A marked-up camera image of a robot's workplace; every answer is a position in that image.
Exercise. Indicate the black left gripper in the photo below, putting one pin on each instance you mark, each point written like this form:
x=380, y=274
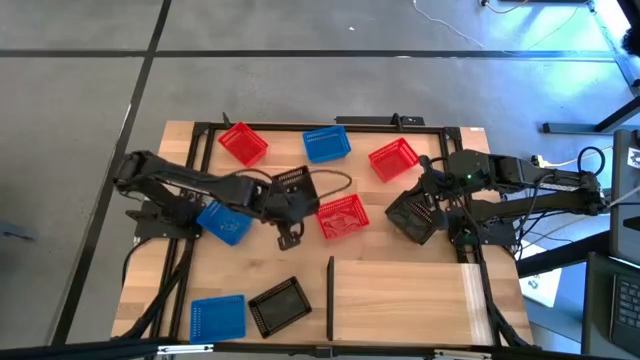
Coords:
x=280, y=210

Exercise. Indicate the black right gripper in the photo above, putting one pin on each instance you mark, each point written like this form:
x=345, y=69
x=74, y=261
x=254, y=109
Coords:
x=442, y=180

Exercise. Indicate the black plastic basket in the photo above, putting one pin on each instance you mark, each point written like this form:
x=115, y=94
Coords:
x=279, y=307
x=407, y=222
x=297, y=190

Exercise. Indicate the red plastic basket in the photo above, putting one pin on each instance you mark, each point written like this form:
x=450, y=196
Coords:
x=243, y=144
x=393, y=160
x=343, y=217

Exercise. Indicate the blue plastic basket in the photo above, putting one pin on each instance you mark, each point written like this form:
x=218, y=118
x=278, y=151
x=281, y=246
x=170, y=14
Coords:
x=218, y=320
x=225, y=223
x=326, y=145

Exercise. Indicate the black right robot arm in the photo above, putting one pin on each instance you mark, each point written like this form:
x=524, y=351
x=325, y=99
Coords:
x=515, y=172

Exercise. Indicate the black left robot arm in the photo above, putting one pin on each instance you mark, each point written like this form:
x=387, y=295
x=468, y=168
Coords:
x=225, y=190

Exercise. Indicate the white paper with logo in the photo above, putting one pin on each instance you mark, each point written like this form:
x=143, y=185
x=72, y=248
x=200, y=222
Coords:
x=540, y=287

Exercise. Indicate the grey computer case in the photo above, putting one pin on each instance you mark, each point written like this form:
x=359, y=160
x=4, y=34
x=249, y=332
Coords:
x=625, y=225

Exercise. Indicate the dark laptop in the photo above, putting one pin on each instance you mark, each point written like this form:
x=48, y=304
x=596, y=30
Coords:
x=625, y=305

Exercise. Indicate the black gantry beam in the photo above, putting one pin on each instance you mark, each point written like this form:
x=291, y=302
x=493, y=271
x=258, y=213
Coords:
x=100, y=350

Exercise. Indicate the person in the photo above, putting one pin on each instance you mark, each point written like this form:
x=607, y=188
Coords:
x=632, y=42

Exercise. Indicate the dark grey floor object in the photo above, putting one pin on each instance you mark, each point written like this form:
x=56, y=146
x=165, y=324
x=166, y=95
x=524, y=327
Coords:
x=15, y=231

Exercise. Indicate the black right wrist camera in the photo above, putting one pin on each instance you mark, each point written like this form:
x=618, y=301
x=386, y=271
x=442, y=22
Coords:
x=439, y=220

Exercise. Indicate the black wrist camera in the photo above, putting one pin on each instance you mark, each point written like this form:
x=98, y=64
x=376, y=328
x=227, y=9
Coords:
x=439, y=220
x=289, y=242

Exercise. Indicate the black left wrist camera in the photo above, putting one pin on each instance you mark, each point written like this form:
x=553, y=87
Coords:
x=289, y=242

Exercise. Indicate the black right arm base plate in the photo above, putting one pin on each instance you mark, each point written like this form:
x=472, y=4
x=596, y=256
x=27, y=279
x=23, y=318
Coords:
x=495, y=235

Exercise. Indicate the black aluminium table frame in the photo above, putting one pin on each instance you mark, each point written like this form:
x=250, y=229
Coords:
x=285, y=127

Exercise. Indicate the black bar mount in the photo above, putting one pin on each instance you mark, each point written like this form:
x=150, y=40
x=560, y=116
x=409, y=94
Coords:
x=370, y=120

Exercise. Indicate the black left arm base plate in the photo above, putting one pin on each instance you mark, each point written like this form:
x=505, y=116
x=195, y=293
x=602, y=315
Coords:
x=150, y=227

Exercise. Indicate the silver aluminium bracket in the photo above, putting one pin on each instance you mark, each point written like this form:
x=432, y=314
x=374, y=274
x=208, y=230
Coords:
x=185, y=349
x=460, y=355

